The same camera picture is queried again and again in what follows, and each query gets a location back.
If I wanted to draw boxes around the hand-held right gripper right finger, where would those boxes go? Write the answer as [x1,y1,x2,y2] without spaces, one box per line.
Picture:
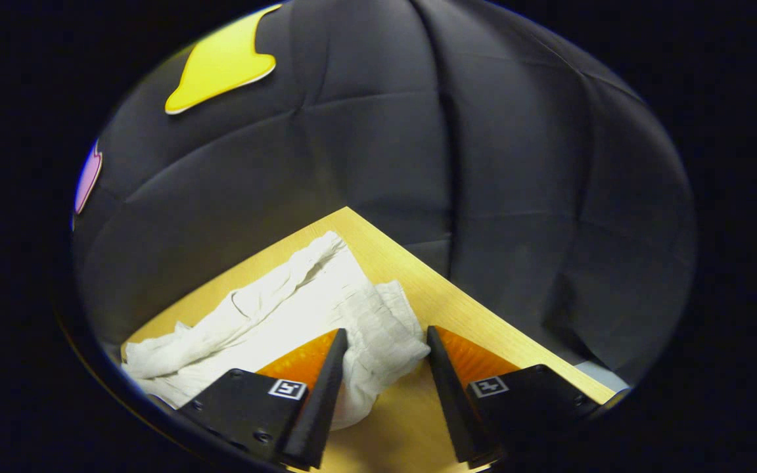
[426,325,603,470]

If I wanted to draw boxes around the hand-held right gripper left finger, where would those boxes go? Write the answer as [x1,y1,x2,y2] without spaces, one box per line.
[177,328,349,470]

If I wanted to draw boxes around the white jeans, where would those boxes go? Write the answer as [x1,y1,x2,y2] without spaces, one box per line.
[120,231,432,431]

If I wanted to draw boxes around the black backdrop cloth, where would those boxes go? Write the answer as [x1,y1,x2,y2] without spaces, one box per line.
[71,0,698,388]

